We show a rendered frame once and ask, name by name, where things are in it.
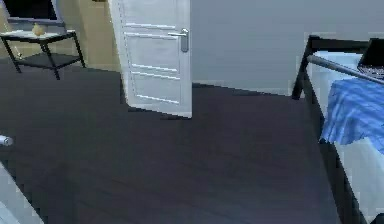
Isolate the white room door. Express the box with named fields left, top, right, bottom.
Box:
left=108, top=0, right=193, bottom=119

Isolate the small yellow vase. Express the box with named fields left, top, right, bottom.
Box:
left=31, top=22, right=46, bottom=37

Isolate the pale grey furniture corner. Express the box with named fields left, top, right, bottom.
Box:
left=0, top=161, right=45, bottom=224

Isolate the grey bat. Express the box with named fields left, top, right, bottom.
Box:
left=306, top=54, right=384, bottom=86

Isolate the black framed bed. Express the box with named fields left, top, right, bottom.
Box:
left=291, top=34, right=384, bottom=224

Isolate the black laptop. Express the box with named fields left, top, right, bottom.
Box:
left=357, top=37, right=384, bottom=80

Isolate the silver door handle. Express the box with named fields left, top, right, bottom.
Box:
left=167, top=28, right=190, bottom=54

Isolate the blue blanket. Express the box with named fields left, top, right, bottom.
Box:
left=320, top=78, right=384, bottom=155

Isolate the small white round object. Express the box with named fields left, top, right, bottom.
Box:
left=0, top=135, right=14, bottom=148

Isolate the black side table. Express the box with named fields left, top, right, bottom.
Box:
left=0, top=29, right=87, bottom=81

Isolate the television set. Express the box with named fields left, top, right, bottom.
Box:
left=1, top=0, right=66, bottom=27

